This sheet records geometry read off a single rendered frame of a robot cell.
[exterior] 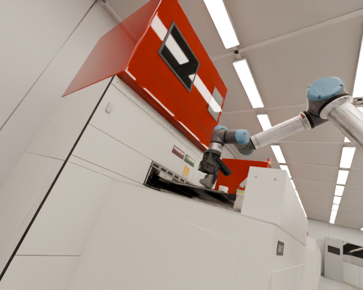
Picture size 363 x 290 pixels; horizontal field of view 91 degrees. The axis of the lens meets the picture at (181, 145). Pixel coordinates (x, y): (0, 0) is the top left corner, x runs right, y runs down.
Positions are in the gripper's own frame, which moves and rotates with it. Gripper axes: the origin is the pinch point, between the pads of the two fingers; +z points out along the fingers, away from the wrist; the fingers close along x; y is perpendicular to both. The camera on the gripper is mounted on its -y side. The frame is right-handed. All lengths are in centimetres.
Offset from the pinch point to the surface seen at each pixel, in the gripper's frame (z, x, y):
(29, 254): 39, 7, 58
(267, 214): 7.4, 44.4, 6.5
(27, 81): -52, -109, 153
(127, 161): 0.0, -3.8, 41.4
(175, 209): 13.0, 28.4, 23.9
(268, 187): 0.6, 44.0, 6.7
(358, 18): -184, 18, -89
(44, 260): 41, 4, 53
